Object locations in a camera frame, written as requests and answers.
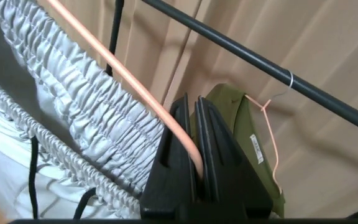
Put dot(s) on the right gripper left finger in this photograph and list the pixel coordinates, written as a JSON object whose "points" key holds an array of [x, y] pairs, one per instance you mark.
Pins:
{"points": [[166, 186]]}

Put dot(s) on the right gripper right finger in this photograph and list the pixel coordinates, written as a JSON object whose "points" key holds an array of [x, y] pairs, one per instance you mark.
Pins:
{"points": [[235, 186]]}

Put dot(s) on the beige curtain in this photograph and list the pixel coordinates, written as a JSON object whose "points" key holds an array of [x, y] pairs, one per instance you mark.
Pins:
{"points": [[322, 46]]}

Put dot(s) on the green long-sleeved shirt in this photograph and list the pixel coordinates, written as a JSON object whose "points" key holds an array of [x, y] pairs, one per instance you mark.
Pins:
{"points": [[244, 124]]}

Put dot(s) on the pale grey garment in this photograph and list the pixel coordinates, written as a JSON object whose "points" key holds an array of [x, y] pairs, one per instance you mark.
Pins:
{"points": [[89, 102]]}

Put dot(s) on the pink clothes hanger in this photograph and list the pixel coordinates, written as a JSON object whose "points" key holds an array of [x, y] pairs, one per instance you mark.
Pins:
{"points": [[270, 130], [129, 77]]}

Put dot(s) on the black clothes rack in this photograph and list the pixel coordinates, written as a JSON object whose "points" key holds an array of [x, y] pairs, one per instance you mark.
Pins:
{"points": [[259, 63]]}

